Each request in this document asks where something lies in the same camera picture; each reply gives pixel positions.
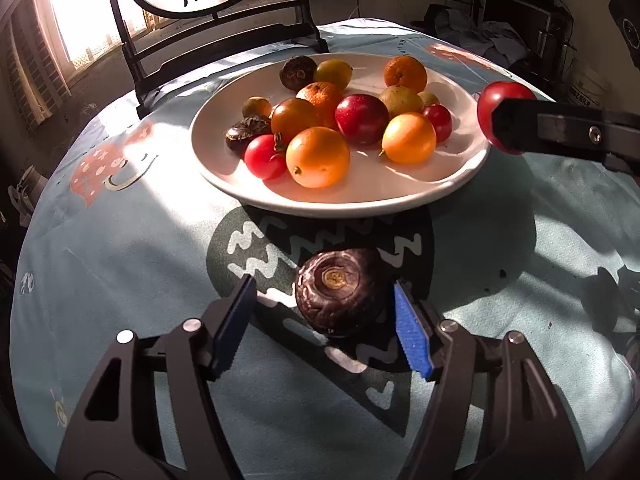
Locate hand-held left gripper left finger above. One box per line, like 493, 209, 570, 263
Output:
55, 274, 257, 480

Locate dark orange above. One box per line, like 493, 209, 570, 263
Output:
270, 98, 322, 145

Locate white oval plate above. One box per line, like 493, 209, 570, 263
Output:
189, 53, 492, 219

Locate bumpy tangerine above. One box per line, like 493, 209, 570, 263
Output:
296, 81, 346, 128

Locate small orange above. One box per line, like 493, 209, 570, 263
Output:
384, 55, 429, 94

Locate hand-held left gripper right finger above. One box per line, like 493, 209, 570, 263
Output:
393, 280, 586, 480

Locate dark passion fruit round scar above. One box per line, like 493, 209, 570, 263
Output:
294, 247, 393, 338

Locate white bucket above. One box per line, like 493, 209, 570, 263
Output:
567, 57, 608, 108

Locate small red tomato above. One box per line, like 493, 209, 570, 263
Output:
477, 81, 538, 156
421, 104, 453, 144

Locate black monitors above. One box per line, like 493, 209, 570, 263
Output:
470, 0, 573, 68

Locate pile of clothes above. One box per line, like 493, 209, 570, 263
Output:
415, 5, 531, 66

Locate big orange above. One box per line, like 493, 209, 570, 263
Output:
285, 126, 351, 189

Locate black speaker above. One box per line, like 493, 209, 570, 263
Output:
607, 0, 640, 68

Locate small yellow-green fruit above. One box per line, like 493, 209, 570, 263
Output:
242, 96, 273, 120

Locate red apple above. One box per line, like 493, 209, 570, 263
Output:
334, 94, 390, 147

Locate yellow orange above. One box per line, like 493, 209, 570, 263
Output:
381, 112, 437, 165

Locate bright window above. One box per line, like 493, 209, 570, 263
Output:
30, 0, 151, 68

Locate brown-green kiwi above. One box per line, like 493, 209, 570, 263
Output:
378, 85, 425, 120

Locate dark wrinkled passion fruit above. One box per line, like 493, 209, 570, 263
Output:
279, 56, 319, 92
224, 115, 273, 158

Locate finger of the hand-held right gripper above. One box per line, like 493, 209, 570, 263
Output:
491, 97, 640, 176

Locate checked curtain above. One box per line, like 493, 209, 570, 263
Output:
0, 0, 71, 126

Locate white kettle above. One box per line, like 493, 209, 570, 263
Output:
9, 166, 48, 226

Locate red tomato with calyx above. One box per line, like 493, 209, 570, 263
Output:
244, 132, 289, 181

